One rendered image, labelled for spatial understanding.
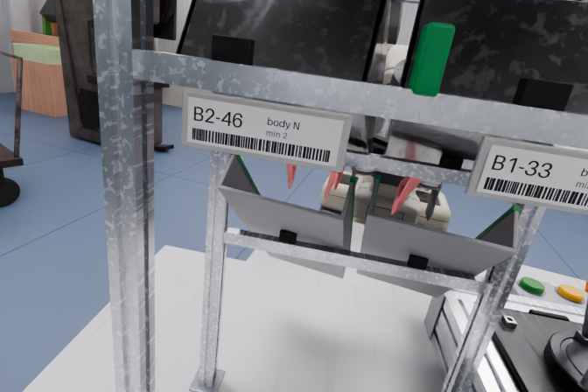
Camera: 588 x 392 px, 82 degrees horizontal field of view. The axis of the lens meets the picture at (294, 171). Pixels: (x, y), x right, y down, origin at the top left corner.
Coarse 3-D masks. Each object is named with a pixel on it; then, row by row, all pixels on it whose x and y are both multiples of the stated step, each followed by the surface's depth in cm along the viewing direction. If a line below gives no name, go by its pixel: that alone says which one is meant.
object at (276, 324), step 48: (192, 288) 66; (240, 288) 68; (288, 288) 70; (336, 288) 72; (96, 336) 53; (192, 336) 56; (240, 336) 57; (288, 336) 58; (336, 336) 60; (384, 336) 61; (48, 384) 45; (96, 384) 46; (240, 384) 49; (288, 384) 50; (336, 384) 51; (384, 384) 52; (432, 384) 53
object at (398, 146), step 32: (448, 0) 22; (480, 0) 21; (512, 0) 21; (544, 0) 20; (416, 32) 22; (480, 32) 21; (512, 32) 20; (544, 32) 20; (576, 32) 20; (448, 64) 21; (480, 64) 20; (512, 64) 20; (544, 64) 20; (576, 64) 19; (480, 96) 20; (512, 96) 20; (576, 96) 19; (416, 128) 27; (448, 128) 25; (416, 160) 39
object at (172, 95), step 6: (168, 90) 676; (174, 90) 672; (180, 90) 668; (198, 90) 665; (204, 90) 687; (168, 96) 680; (174, 96) 675; (180, 96) 671; (162, 102) 688; (168, 102) 684; (174, 102) 679; (180, 102) 675
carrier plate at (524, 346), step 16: (528, 320) 54; (544, 320) 54; (560, 320) 55; (496, 336) 50; (512, 336) 50; (528, 336) 50; (544, 336) 51; (512, 352) 47; (528, 352) 47; (512, 368) 45; (528, 368) 45; (544, 368) 45; (528, 384) 42; (544, 384) 43; (560, 384) 43
